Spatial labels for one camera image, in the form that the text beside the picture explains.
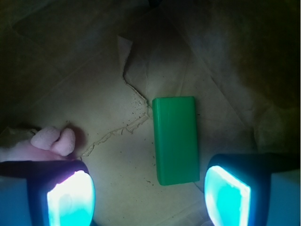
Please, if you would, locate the brown paper bag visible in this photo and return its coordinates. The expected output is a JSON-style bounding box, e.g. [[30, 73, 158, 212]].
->
[[0, 0, 301, 226]]

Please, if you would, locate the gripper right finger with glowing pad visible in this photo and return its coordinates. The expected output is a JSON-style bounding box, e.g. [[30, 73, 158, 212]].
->
[[204, 153, 301, 226]]

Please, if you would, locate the pink plush toy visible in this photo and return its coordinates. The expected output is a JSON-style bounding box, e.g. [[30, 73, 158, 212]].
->
[[0, 125, 76, 162]]

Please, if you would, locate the green rectangular block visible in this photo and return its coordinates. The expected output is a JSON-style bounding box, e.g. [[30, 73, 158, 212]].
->
[[152, 97, 200, 186]]

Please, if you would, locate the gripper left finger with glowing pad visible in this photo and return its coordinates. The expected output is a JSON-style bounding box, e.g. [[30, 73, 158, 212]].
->
[[0, 160, 95, 226]]

